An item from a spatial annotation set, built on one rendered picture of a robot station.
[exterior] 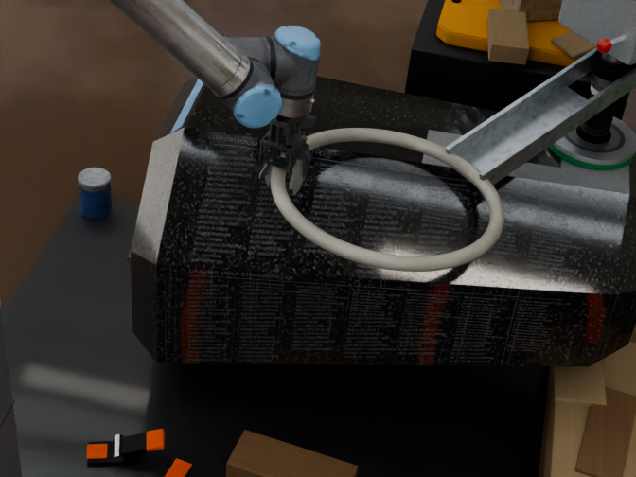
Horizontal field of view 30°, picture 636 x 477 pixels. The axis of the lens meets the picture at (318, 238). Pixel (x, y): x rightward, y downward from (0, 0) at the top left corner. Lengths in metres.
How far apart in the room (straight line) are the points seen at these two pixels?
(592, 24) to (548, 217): 0.44
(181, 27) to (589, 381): 1.56
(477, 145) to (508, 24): 0.70
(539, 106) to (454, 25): 0.67
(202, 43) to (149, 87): 2.32
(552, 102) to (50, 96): 2.15
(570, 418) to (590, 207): 0.58
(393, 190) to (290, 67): 0.54
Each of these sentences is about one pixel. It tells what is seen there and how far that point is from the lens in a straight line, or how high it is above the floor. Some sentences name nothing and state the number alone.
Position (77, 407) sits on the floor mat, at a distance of 3.21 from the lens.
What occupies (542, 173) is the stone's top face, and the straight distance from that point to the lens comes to 2.79.
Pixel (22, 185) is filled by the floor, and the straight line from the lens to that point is 3.96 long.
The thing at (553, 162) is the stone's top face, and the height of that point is 0.80.
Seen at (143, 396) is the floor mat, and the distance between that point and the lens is 3.22.
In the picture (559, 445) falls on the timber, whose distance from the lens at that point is 2.99.
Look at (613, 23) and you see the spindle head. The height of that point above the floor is 1.18.
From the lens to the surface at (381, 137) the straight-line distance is 2.64.
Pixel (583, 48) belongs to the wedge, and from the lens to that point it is 3.32.
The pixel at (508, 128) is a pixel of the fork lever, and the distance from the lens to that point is 2.71.
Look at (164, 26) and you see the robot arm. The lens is 2.06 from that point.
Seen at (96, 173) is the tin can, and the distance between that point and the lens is 3.75.
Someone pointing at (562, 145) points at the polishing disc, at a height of 0.83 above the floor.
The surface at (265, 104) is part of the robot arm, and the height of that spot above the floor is 1.20.
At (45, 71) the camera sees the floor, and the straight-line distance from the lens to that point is 4.51.
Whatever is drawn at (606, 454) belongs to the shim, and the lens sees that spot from 2.99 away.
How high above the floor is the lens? 2.39
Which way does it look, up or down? 40 degrees down
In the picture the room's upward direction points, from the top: 6 degrees clockwise
